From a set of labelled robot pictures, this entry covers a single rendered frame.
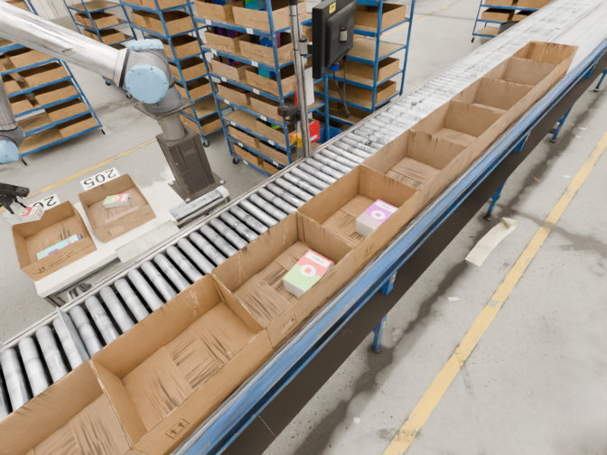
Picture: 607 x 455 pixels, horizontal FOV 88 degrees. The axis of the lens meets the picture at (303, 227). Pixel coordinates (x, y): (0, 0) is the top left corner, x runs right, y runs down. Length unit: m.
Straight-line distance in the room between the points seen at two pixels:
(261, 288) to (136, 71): 0.94
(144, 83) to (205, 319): 0.93
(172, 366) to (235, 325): 0.22
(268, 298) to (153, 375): 0.42
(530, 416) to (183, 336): 1.70
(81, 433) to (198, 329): 0.40
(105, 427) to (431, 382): 1.52
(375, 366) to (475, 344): 0.60
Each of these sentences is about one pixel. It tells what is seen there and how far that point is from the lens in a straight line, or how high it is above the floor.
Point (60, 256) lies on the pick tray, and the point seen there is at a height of 0.81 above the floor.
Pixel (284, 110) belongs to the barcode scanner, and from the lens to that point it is 1.85.
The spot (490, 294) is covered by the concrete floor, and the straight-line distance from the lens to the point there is 2.41.
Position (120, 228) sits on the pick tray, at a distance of 1.87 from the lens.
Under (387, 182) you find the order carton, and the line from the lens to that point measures 1.39.
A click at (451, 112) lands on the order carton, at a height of 0.98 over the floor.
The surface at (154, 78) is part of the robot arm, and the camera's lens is 1.48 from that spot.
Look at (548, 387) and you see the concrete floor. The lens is 2.24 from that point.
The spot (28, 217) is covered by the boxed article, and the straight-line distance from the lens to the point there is 2.02.
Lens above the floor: 1.86
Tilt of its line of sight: 45 degrees down
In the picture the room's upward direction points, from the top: 7 degrees counter-clockwise
